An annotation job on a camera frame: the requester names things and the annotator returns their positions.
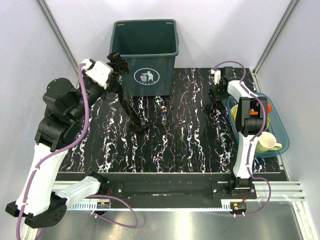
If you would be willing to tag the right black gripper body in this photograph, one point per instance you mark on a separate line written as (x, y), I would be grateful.
(219, 92)

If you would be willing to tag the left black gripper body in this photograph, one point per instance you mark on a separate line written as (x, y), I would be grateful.
(92, 92)

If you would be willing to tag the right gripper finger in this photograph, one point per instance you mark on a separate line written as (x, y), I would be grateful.
(220, 104)
(212, 95)

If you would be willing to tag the black trash bag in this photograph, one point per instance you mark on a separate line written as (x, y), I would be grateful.
(121, 68)

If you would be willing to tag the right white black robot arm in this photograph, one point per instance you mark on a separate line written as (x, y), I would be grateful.
(250, 122)

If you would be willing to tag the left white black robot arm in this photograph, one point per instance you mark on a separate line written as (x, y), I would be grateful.
(65, 123)

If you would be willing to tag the dark green trash bin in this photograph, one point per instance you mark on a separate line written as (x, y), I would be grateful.
(150, 47)

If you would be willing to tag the yellow plastic plate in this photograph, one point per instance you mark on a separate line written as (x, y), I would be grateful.
(234, 110)

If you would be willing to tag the black marble pattern mat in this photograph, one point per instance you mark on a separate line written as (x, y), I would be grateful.
(186, 133)

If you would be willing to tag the orange plastic cup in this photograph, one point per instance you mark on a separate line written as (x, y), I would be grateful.
(255, 112)

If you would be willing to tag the light green mug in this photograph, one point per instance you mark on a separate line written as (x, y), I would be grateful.
(267, 142)

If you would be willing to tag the blue transparent plastic tray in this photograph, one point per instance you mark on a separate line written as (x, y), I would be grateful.
(275, 127)

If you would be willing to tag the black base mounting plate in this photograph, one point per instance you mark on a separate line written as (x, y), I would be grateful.
(228, 178)

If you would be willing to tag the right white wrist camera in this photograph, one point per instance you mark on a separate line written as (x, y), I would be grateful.
(216, 76)

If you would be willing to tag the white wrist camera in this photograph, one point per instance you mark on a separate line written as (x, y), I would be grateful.
(98, 71)
(216, 76)

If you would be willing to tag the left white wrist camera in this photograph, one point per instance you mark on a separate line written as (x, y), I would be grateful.
(98, 71)

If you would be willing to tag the aluminium frame rail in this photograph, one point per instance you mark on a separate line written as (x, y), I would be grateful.
(280, 191)

